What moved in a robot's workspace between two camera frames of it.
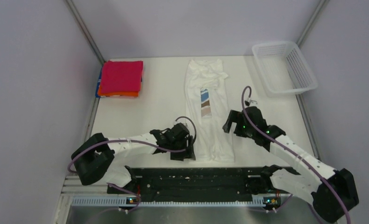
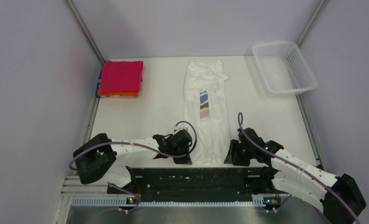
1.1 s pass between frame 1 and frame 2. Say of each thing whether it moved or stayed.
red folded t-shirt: stayed
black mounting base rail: stayed
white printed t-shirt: stayed
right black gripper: moved
